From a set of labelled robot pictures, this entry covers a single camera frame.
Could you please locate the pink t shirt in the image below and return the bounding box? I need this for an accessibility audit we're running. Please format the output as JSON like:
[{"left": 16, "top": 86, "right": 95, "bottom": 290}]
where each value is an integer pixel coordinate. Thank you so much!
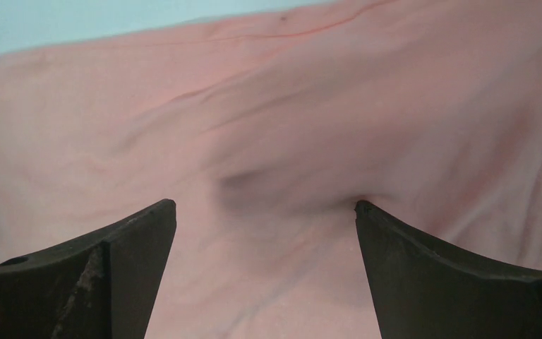
[{"left": 0, "top": 1, "right": 542, "bottom": 338}]

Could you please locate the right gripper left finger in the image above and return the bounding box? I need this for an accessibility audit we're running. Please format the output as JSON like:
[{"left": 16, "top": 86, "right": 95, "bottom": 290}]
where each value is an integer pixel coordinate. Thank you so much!
[{"left": 0, "top": 199, "right": 176, "bottom": 339}]

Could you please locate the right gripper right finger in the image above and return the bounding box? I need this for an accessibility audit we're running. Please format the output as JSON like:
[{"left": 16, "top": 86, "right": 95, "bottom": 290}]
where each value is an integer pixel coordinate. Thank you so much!
[{"left": 355, "top": 201, "right": 542, "bottom": 339}]

